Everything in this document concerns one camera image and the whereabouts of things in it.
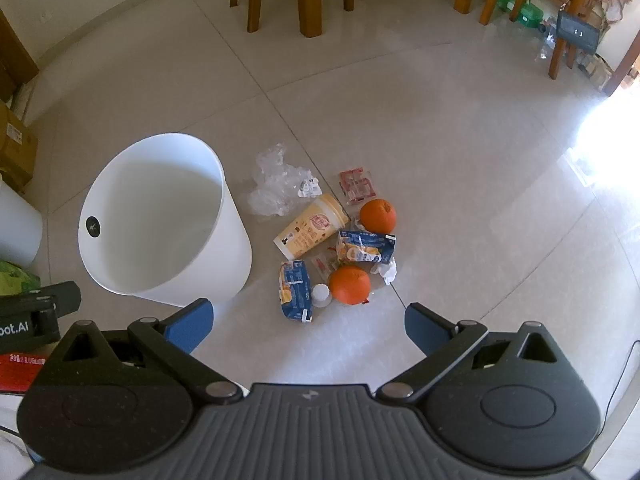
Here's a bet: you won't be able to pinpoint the white plastic trash bin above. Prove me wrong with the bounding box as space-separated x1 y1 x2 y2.
78 133 252 308

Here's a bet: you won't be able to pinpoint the green plastic bottles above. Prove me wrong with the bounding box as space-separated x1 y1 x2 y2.
497 0 546 28

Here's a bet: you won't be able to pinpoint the red box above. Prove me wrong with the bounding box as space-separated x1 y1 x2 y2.
0 353 48 394

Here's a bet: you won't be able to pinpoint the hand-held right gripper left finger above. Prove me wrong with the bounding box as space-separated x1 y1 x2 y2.
37 298 246 406

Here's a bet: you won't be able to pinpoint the red snack packet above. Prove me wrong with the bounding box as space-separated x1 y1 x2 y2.
339 169 379 206

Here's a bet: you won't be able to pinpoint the blue yogurt carton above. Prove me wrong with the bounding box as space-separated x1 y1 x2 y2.
278 260 313 323
336 230 398 264

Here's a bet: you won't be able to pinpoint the black hanging bag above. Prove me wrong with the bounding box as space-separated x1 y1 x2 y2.
556 9 601 53

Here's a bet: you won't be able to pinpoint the crumpled clear plastic wrap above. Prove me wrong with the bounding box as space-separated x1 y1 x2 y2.
246 144 321 217

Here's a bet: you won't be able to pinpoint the yellow paper cup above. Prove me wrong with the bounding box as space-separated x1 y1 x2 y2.
273 193 351 261

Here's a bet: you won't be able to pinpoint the small clear sauce packet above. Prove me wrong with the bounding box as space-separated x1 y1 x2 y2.
311 250 341 278

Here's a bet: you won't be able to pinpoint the orange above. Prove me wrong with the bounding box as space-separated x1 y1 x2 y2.
360 199 398 235
328 266 372 306

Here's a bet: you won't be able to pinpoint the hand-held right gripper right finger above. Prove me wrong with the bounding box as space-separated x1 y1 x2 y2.
376 302 587 404

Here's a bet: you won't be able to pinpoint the green bag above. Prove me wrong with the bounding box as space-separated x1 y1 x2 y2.
0 259 42 297

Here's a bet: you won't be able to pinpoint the wooden door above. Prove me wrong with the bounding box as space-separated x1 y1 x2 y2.
0 10 40 103

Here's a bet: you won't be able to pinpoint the cardboard box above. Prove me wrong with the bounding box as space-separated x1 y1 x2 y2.
0 102 40 193

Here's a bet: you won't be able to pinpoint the white bucket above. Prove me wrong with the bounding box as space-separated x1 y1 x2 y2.
0 177 44 267

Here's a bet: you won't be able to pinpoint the black cable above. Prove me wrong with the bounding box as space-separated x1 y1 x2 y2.
597 339 640 423

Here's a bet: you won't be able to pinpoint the crumpled white tissue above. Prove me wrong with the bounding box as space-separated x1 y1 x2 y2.
370 257 398 286

